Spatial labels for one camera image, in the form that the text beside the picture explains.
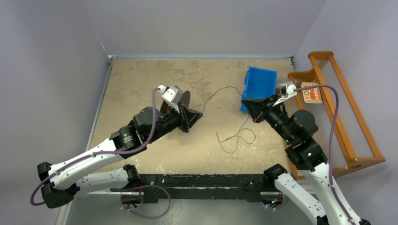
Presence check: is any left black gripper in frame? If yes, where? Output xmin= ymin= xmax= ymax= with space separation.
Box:
xmin=147 ymin=101 xmax=203 ymax=143

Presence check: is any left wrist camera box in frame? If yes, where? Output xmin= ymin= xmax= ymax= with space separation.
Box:
xmin=158 ymin=85 xmax=184 ymax=113

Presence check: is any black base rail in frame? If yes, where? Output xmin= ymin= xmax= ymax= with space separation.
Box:
xmin=106 ymin=172 xmax=294 ymax=204

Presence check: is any blue plastic bin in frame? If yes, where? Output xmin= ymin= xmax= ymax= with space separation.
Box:
xmin=242 ymin=67 xmax=277 ymax=100

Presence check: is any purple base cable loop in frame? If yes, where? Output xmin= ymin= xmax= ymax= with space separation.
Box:
xmin=119 ymin=182 xmax=172 ymax=219

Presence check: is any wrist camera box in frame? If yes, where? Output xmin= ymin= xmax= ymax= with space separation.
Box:
xmin=158 ymin=85 xmax=184 ymax=113
xmin=273 ymin=81 xmax=297 ymax=106

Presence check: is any orange wooden rack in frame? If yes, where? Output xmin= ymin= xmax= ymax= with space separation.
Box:
xmin=278 ymin=51 xmax=386 ymax=178

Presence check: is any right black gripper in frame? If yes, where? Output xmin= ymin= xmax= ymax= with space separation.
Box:
xmin=241 ymin=93 xmax=295 ymax=143

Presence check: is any orange patterned card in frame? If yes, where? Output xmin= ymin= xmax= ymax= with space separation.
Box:
xmin=301 ymin=82 xmax=322 ymax=104

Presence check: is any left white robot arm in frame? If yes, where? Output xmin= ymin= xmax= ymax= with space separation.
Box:
xmin=34 ymin=104 xmax=203 ymax=209

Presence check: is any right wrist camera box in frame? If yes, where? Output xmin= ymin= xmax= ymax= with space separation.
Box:
xmin=273 ymin=81 xmax=297 ymax=106

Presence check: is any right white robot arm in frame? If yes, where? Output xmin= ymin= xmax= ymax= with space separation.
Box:
xmin=241 ymin=94 xmax=370 ymax=225

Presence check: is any black cable spool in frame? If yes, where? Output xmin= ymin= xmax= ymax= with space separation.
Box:
xmin=158 ymin=85 xmax=188 ymax=125

